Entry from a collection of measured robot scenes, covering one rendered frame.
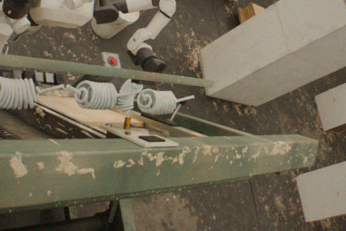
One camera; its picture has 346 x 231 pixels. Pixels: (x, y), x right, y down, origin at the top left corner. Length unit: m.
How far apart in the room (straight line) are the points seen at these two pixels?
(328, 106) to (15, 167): 5.94
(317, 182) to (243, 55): 1.93
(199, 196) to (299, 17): 1.88
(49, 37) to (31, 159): 2.71
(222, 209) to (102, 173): 3.23
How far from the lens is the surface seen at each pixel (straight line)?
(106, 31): 3.60
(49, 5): 1.74
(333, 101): 6.41
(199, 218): 3.74
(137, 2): 1.90
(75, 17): 1.81
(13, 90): 0.82
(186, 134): 1.50
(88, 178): 0.80
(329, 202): 5.05
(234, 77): 4.05
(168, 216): 3.49
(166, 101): 1.05
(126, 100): 0.99
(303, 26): 3.74
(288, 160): 1.36
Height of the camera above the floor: 2.59
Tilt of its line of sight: 41 degrees down
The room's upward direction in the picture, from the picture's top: 61 degrees clockwise
